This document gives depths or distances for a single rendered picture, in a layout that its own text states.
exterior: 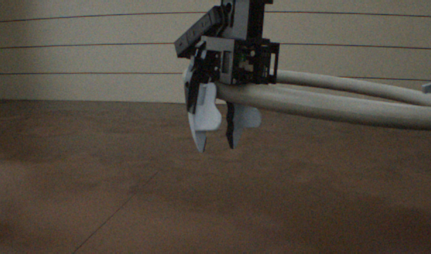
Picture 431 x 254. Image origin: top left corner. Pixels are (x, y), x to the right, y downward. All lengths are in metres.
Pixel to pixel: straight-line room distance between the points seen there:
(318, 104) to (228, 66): 0.12
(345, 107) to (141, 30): 6.91
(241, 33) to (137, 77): 6.91
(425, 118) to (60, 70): 7.70
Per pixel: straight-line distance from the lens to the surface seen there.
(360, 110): 0.49
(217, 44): 0.52
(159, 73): 7.29
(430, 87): 0.87
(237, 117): 0.59
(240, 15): 0.51
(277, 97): 0.50
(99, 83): 7.69
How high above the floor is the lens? 1.06
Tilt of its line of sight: 12 degrees down
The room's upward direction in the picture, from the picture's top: straight up
